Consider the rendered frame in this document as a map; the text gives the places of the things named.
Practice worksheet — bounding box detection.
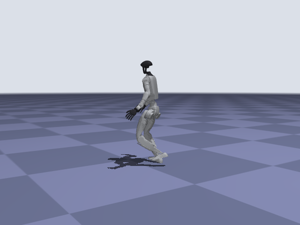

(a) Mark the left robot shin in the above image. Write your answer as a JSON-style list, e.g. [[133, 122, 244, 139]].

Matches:
[[137, 136, 162, 155]]

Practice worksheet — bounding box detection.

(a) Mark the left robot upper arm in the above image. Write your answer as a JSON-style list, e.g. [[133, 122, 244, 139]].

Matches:
[[142, 77, 150, 98]]

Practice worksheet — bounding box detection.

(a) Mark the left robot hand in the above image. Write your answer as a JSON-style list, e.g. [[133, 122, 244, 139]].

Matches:
[[126, 107, 141, 121]]

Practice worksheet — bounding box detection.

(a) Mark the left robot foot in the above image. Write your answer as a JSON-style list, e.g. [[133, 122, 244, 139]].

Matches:
[[151, 152, 168, 161]]

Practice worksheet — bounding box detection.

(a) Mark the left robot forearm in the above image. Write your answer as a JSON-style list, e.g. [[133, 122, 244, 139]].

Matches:
[[136, 92, 149, 110]]

